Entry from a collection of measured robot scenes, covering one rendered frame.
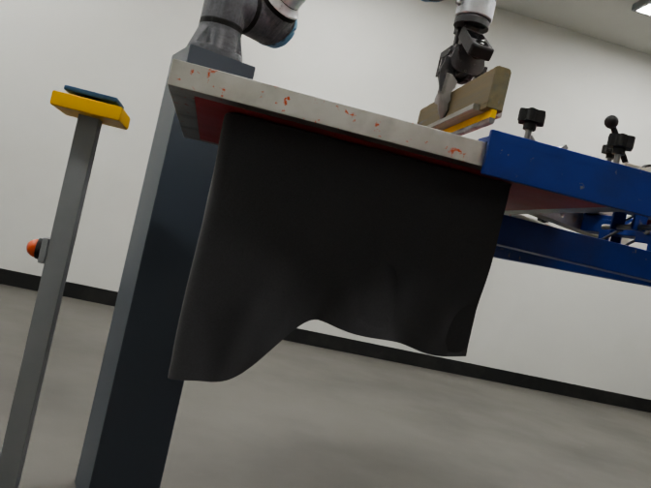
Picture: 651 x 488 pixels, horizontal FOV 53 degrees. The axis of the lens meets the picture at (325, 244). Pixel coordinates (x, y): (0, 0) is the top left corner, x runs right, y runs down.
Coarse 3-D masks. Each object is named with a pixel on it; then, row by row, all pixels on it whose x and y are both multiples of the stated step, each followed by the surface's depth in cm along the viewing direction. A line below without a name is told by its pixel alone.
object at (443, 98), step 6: (450, 78) 129; (444, 84) 129; (450, 84) 129; (444, 90) 129; (450, 90) 129; (438, 96) 129; (444, 96) 129; (438, 102) 130; (444, 102) 129; (438, 108) 130; (444, 108) 129; (444, 114) 129
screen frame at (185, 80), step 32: (192, 64) 92; (192, 96) 96; (224, 96) 93; (256, 96) 94; (288, 96) 95; (192, 128) 131; (320, 128) 99; (352, 128) 96; (384, 128) 97; (416, 128) 98; (448, 160) 101; (480, 160) 100
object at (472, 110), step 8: (472, 104) 113; (456, 112) 120; (464, 112) 116; (472, 112) 115; (480, 112) 113; (440, 120) 128; (448, 120) 124; (456, 120) 122; (464, 120) 121; (440, 128) 132
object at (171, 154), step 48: (192, 48) 163; (192, 144) 165; (144, 192) 174; (192, 192) 166; (144, 240) 163; (192, 240) 168; (144, 288) 163; (144, 336) 164; (144, 384) 166; (96, 432) 167; (144, 432) 167; (96, 480) 162; (144, 480) 168
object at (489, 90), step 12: (492, 72) 110; (504, 72) 110; (468, 84) 121; (480, 84) 114; (492, 84) 109; (504, 84) 110; (456, 96) 126; (468, 96) 119; (480, 96) 113; (492, 96) 109; (504, 96) 110; (432, 108) 140; (456, 108) 124; (480, 108) 112; (492, 108) 110; (420, 120) 147; (432, 120) 138
